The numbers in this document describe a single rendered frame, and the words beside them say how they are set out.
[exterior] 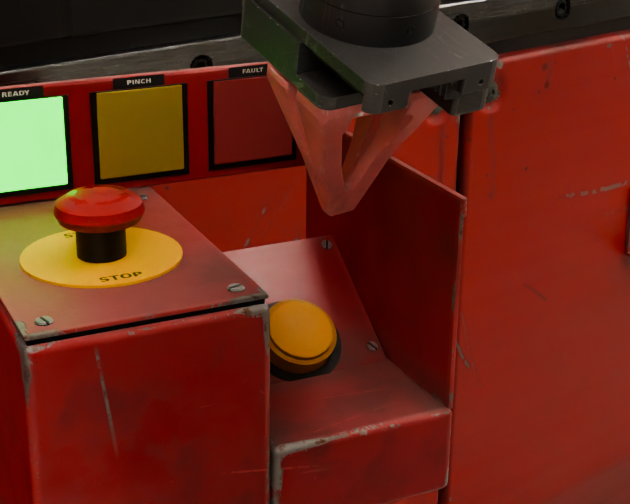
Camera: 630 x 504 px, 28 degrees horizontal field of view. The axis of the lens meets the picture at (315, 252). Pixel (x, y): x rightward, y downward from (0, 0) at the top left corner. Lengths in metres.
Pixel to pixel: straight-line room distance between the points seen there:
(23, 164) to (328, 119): 0.18
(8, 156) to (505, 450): 0.69
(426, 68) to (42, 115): 0.22
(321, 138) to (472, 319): 0.58
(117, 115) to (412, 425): 0.21
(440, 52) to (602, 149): 0.66
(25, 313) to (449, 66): 0.20
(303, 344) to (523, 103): 0.49
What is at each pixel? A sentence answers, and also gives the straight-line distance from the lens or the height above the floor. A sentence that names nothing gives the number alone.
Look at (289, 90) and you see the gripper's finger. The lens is 0.53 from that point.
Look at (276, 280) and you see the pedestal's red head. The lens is 0.65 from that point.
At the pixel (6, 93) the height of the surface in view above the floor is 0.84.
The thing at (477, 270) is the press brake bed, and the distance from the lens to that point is 1.07.
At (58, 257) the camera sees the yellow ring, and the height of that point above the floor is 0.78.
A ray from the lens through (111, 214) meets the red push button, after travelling 0.54.
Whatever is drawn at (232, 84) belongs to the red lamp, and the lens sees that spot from 0.66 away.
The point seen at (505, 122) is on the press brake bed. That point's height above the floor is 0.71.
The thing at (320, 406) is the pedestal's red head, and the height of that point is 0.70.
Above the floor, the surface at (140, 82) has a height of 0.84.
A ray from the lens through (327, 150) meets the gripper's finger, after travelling 0.53.
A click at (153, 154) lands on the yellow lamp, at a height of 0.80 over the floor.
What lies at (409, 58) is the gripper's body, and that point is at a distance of 0.50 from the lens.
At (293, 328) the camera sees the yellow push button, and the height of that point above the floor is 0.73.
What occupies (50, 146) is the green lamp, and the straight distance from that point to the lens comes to 0.64.
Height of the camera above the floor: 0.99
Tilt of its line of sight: 22 degrees down
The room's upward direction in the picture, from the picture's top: 1 degrees clockwise
